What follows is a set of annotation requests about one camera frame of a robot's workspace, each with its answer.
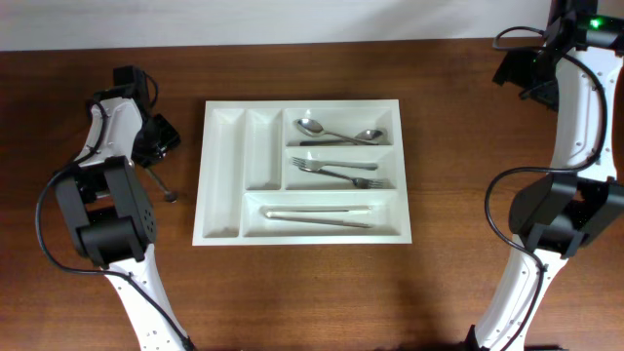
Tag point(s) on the steel tweezers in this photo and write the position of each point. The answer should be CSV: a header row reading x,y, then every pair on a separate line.
x,y
334,216

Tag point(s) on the white plastic cutlery tray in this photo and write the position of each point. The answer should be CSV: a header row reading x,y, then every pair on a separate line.
x,y
246,166

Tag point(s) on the steel fork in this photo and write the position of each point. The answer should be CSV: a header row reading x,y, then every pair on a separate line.
x,y
317,165
358,182

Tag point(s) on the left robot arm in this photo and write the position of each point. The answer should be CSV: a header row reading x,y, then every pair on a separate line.
x,y
108,214

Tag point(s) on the small dark teaspoon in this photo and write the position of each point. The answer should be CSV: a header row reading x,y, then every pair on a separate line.
x,y
170,196

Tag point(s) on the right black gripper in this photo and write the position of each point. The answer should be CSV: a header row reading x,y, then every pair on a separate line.
x,y
518,71

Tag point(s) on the steel tablespoon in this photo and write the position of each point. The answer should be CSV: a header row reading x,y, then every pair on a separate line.
x,y
312,128
375,136

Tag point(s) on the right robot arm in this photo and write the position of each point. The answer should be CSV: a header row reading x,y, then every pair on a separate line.
x,y
574,72

